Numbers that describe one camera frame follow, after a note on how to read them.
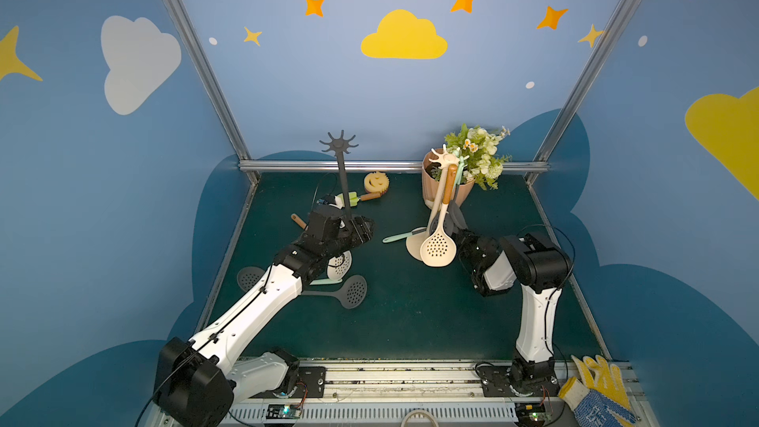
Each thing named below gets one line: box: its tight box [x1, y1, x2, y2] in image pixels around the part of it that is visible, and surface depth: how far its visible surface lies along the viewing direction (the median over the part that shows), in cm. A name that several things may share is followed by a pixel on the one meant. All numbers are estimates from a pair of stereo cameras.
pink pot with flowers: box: [421, 124, 512, 209], surface depth 92 cm
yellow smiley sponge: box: [363, 170, 391, 195], surface depth 118 cm
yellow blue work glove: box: [558, 354, 638, 427], surface depth 73 cm
